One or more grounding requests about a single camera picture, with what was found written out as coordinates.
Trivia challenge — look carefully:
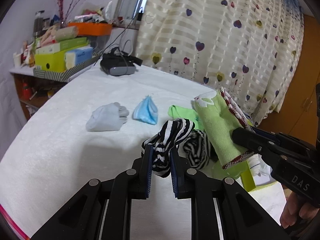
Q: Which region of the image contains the pale mint toe sock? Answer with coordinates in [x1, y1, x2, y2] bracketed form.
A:
[247, 154, 272, 177]

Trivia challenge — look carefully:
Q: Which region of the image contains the wooden wardrobe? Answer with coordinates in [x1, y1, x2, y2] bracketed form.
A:
[259, 15, 319, 145]

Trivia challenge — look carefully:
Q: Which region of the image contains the person's right hand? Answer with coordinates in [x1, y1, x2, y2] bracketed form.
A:
[280, 192, 319, 229]

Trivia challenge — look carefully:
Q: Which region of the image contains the lime green file box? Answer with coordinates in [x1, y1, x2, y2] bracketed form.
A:
[34, 51, 73, 73]

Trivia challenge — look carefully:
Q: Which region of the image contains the striped grey storage tray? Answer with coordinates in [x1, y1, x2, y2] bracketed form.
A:
[33, 54, 100, 82]

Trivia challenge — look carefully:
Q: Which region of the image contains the lime green cardboard box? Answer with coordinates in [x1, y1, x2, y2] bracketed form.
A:
[212, 160, 277, 192]

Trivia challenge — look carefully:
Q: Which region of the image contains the heart pattern curtain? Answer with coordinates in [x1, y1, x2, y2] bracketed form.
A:
[136, 0, 304, 126]

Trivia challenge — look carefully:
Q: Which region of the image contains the white side shelf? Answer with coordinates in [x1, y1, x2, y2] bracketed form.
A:
[9, 66, 66, 121]

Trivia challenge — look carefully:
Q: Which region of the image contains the orange plastic basket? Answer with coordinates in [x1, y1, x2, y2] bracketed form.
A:
[67, 22, 112, 36]

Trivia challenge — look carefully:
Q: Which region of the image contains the light green microfiber cloth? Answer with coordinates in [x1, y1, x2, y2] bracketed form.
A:
[168, 105, 204, 131]

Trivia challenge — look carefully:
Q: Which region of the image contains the beige rolled cloth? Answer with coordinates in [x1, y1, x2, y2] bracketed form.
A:
[55, 26, 79, 42]

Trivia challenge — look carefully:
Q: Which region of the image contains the green embroidered hand towel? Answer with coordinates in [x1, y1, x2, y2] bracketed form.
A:
[194, 87, 254, 170]

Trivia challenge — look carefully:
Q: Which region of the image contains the black grey VR headset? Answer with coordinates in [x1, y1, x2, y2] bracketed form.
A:
[100, 47, 143, 76]

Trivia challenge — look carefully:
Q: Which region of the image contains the green flat box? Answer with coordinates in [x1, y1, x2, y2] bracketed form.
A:
[35, 37, 87, 55]

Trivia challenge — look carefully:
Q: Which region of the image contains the blue surgical face mask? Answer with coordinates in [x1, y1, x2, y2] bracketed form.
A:
[132, 95, 158, 125]

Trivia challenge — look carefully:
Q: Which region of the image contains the grey toe sock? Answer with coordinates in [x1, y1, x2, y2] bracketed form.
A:
[86, 102, 129, 132]

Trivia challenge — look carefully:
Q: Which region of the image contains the blue tissue pack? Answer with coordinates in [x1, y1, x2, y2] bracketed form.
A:
[65, 46, 93, 69]

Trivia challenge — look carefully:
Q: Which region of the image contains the black white striped cloth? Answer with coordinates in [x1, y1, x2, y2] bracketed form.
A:
[141, 118, 195, 178]

